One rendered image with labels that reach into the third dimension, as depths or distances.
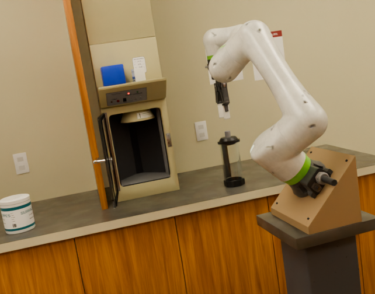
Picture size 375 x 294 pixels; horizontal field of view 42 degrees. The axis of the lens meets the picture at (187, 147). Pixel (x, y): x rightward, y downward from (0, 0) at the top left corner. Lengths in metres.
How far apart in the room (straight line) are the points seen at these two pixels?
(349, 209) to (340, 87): 1.63
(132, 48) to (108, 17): 0.18
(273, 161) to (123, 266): 0.92
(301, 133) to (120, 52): 1.10
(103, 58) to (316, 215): 1.27
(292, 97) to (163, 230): 0.92
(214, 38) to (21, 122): 1.18
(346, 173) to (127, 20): 1.28
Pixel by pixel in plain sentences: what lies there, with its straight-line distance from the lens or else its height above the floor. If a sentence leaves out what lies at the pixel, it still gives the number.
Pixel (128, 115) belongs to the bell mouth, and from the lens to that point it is 2.45.
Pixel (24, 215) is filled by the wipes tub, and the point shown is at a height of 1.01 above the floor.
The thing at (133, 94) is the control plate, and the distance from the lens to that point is 2.33.
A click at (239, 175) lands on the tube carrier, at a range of 2.38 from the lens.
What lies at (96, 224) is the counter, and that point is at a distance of 2.17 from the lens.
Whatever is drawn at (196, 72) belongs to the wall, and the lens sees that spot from 2.90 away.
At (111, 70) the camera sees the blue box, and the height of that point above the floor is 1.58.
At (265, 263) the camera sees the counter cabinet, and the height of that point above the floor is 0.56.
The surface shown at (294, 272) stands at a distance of 1.89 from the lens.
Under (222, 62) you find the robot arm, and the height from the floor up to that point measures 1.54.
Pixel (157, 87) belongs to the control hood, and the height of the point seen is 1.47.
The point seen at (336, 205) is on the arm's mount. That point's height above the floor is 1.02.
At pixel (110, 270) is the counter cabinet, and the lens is 2.27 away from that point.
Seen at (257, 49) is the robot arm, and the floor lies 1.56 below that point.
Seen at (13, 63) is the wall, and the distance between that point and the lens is 2.83.
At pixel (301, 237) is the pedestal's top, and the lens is 1.66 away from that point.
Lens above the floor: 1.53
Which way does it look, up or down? 9 degrees down
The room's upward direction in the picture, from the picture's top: 9 degrees counter-clockwise
